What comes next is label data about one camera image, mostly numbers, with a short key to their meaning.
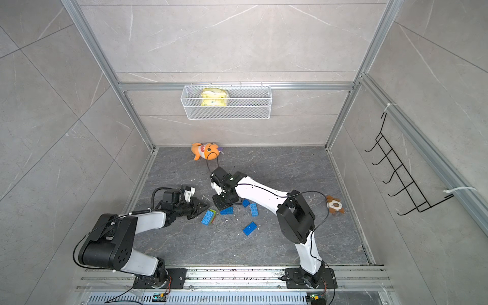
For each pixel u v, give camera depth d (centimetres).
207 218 84
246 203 93
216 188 78
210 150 107
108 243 45
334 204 90
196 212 81
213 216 88
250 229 86
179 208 77
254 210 91
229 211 90
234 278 75
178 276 73
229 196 62
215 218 90
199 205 83
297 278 73
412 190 64
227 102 88
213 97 88
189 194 86
